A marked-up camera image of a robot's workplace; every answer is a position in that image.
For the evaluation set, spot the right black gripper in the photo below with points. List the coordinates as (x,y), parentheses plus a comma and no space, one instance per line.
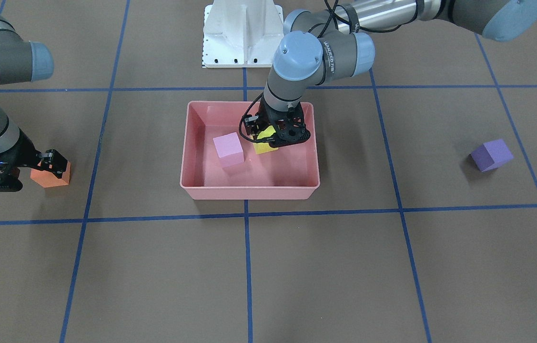
(24,151)

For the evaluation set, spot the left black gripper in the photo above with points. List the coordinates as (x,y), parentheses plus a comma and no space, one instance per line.
(250,125)

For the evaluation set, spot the orange foam block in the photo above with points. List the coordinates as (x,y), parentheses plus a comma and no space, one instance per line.
(48,180)

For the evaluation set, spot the yellow foam block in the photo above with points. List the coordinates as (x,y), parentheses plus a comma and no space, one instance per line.
(261,148)

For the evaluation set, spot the pink foam block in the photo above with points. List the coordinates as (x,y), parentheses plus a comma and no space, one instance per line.
(229,150)

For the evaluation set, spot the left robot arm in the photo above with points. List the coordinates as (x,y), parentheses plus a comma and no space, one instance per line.
(320,47)

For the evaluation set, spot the purple foam block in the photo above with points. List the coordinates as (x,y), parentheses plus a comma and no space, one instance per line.
(491,155)

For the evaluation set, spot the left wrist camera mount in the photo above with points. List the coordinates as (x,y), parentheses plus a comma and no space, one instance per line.
(290,127)

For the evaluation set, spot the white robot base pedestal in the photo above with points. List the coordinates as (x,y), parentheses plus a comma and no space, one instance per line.
(241,33)

